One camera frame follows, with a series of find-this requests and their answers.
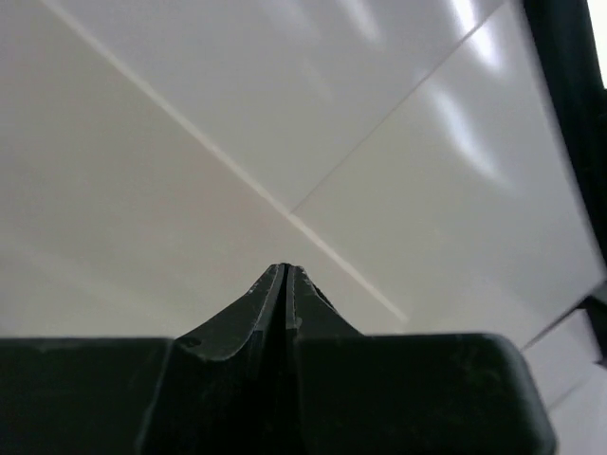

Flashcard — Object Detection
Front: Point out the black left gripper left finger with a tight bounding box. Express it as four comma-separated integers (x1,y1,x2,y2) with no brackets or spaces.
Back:
1,264,285,454

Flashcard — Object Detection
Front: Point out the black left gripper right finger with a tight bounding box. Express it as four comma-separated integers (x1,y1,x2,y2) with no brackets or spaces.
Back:
285,266,558,454

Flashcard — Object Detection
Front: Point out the dark enclosure frame post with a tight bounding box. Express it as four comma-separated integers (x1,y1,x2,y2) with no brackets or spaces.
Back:
521,0,607,366

